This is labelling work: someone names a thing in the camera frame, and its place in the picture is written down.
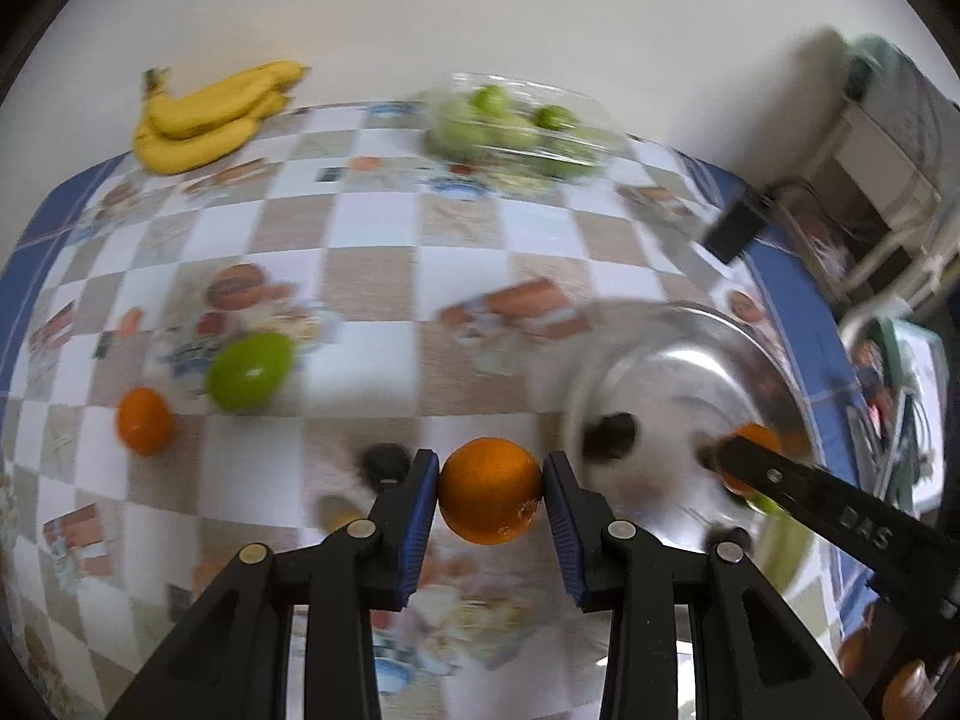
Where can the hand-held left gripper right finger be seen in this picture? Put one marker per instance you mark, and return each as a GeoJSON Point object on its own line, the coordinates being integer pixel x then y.
{"type": "Point", "coordinates": [562, 532]}

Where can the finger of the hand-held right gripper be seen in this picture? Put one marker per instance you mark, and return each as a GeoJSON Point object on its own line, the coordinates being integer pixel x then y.
{"type": "Point", "coordinates": [825, 499]}

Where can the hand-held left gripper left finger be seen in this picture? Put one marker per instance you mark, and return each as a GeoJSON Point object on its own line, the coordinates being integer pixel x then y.
{"type": "Point", "coordinates": [420, 532]}

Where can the large green mango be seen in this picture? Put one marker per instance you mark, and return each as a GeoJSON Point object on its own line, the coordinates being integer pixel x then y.
{"type": "Point", "coordinates": [250, 371]}
{"type": "Point", "coordinates": [787, 547]}

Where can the small yellow-brown round fruit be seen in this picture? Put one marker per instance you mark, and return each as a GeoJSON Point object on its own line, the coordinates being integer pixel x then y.
{"type": "Point", "coordinates": [341, 517]}

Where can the orange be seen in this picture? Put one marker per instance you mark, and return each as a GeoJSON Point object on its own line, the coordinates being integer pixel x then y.
{"type": "Point", "coordinates": [757, 436]}
{"type": "Point", "coordinates": [491, 491]}
{"type": "Point", "coordinates": [144, 420]}

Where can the round metal plate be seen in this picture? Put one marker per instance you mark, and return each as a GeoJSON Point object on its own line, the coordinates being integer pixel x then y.
{"type": "Point", "coordinates": [675, 367]}

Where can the heap of small green fruits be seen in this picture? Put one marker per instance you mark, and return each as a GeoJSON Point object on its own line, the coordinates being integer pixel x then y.
{"type": "Point", "coordinates": [480, 131]}

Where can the green box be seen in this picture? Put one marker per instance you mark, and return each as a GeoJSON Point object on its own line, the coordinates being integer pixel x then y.
{"type": "Point", "coordinates": [919, 390]}

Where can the black power adapter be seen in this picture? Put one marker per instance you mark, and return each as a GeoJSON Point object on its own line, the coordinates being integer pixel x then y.
{"type": "Point", "coordinates": [739, 229]}

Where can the clear plastic clamshell container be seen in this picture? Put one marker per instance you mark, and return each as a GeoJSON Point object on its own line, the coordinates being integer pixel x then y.
{"type": "Point", "coordinates": [525, 157]}

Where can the yellow banana bunch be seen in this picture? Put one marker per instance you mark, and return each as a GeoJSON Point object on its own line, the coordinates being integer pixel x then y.
{"type": "Point", "coordinates": [195, 142]}

